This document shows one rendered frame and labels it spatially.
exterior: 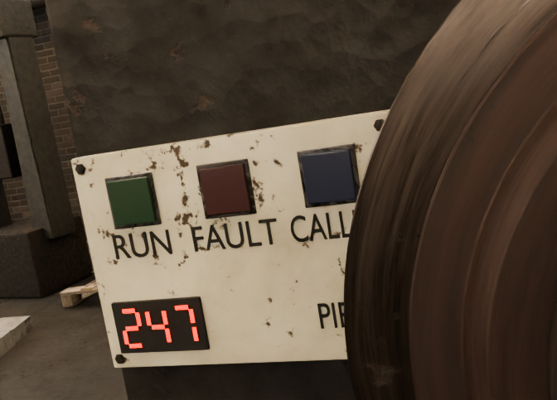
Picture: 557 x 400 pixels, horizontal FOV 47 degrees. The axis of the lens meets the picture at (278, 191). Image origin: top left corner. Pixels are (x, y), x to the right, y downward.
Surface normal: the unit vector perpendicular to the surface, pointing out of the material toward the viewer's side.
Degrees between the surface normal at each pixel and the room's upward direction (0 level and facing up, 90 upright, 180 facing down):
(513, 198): 61
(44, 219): 90
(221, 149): 90
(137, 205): 90
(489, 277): 74
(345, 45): 90
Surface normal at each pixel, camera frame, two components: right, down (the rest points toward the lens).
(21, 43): 0.88, -0.11
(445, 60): -0.28, 0.18
